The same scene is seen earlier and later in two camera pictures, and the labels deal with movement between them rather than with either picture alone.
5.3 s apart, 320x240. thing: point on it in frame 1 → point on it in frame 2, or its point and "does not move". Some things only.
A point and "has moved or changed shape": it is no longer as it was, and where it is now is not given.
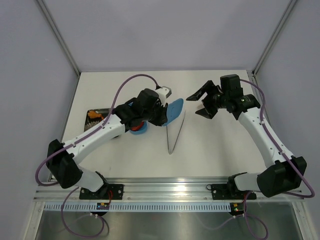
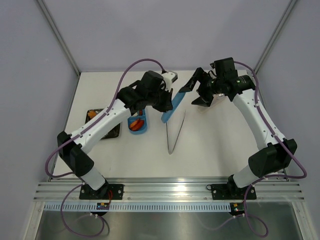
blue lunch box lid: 174,110 has moved or changed shape
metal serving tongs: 169,152 does not move
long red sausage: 135,128 does not move
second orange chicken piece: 92,114 does not move
